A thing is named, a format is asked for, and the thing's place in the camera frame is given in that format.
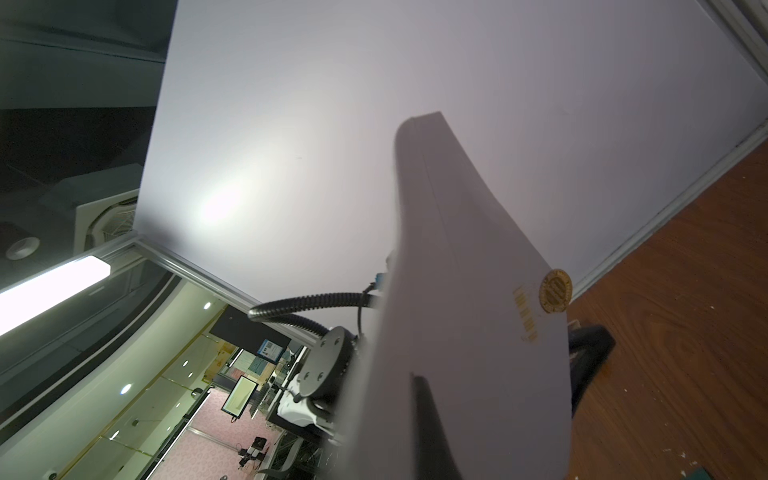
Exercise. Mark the grey envelope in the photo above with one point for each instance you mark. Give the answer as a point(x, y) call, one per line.
point(461, 308)

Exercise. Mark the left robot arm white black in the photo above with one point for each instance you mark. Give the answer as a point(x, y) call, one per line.
point(321, 378)

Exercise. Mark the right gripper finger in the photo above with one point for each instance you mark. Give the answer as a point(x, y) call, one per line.
point(433, 457)

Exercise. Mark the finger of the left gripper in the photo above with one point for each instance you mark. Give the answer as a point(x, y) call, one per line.
point(589, 348)

